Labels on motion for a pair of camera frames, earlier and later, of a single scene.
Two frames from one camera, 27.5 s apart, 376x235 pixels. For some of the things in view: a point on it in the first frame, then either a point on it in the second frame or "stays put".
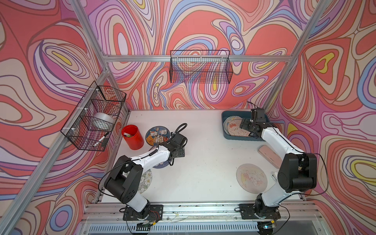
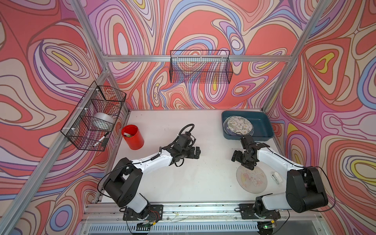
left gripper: [182, 152] → [192, 155]
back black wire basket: [200, 66] stays put
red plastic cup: [133, 137] stays put
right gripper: [244, 124] → [236, 157]
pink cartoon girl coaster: [251, 178] stays put
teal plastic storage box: [244, 114] stays put
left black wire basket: [91, 122] stays put
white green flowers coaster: [145, 181] → [238, 126]
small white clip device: [273, 176] stays put
